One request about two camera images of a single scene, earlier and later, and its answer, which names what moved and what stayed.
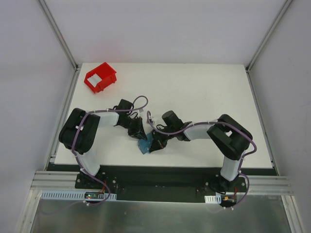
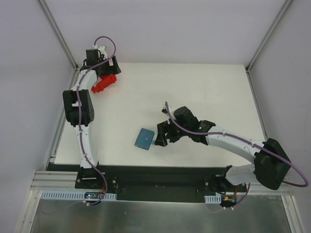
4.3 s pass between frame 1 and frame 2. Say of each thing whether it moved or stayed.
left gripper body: moved
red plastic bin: stayed
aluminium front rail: stayed
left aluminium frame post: stayed
